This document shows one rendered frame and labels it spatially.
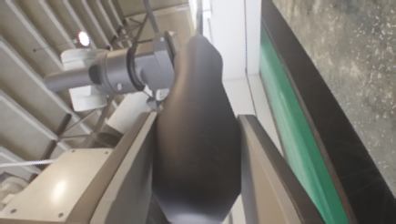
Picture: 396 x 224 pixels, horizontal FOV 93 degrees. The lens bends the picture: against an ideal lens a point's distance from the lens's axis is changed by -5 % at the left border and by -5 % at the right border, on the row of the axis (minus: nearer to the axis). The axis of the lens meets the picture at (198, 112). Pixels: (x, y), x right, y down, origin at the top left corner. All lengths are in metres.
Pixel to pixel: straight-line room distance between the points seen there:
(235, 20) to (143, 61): 0.19
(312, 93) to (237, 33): 0.12
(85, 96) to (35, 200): 0.20
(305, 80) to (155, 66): 0.26
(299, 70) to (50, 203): 0.40
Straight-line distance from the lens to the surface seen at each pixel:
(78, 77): 0.40
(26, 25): 10.67
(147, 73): 0.38
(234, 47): 0.26
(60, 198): 0.42
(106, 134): 0.66
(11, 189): 0.61
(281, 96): 0.18
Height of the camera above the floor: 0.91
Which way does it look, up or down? 9 degrees up
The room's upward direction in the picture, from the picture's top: 97 degrees counter-clockwise
